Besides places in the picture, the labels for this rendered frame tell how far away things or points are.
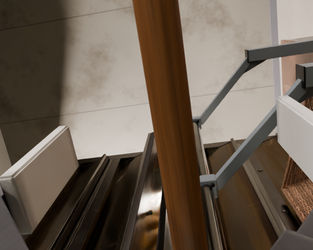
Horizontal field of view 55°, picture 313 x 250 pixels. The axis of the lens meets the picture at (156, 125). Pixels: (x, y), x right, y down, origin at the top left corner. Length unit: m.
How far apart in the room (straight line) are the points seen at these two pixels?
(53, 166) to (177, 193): 0.10
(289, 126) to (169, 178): 0.10
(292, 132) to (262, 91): 3.89
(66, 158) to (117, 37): 3.76
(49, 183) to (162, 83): 0.09
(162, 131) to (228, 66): 3.72
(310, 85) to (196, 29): 3.27
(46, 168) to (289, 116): 0.13
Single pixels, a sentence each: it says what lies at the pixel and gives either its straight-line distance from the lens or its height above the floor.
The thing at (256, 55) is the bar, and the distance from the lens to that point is 1.11.
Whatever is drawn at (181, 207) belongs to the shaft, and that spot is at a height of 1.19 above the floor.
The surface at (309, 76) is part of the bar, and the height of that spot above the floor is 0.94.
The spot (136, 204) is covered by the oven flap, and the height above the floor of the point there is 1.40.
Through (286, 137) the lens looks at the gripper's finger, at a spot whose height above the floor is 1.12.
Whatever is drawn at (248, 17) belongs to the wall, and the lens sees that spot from 3.95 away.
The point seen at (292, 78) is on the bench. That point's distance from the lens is 1.86.
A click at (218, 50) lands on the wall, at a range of 3.89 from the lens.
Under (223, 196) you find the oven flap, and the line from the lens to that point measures 1.40.
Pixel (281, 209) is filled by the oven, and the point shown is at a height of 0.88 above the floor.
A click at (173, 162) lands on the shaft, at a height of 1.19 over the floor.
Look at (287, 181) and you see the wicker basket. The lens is 1.30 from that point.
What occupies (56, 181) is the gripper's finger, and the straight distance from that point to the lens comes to 0.18.
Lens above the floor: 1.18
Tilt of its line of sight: 6 degrees up
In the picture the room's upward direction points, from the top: 98 degrees counter-clockwise
